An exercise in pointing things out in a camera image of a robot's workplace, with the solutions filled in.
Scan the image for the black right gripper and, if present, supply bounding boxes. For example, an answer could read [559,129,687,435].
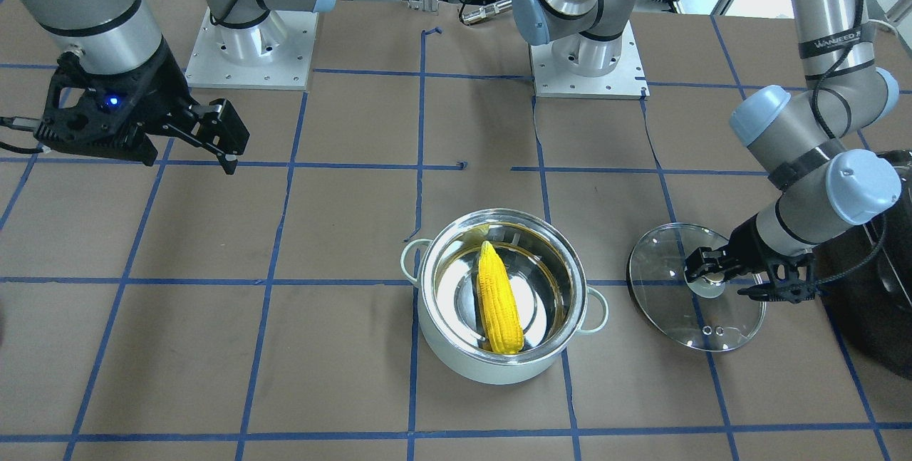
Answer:
[85,39,250,175]

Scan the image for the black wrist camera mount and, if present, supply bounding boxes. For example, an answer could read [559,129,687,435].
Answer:
[33,52,157,166]

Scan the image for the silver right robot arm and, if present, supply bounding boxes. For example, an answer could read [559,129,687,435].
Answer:
[2,0,336,175]

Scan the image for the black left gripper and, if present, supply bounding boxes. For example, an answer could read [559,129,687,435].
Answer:
[684,215,779,284]

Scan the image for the yellow toy corn cob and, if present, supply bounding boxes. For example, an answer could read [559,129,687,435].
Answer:
[477,241,524,355]

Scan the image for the dark brown rice cooker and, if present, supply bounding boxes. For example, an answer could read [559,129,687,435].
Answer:
[814,150,911,379]

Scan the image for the white pot with steel rim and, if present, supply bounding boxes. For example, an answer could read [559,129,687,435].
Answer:
[400,208,609,384]

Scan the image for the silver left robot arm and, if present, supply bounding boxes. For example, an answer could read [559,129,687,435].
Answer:
[512,0,901,282]

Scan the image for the glass pot lid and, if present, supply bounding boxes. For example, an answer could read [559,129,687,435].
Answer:
[626,223,767,353]

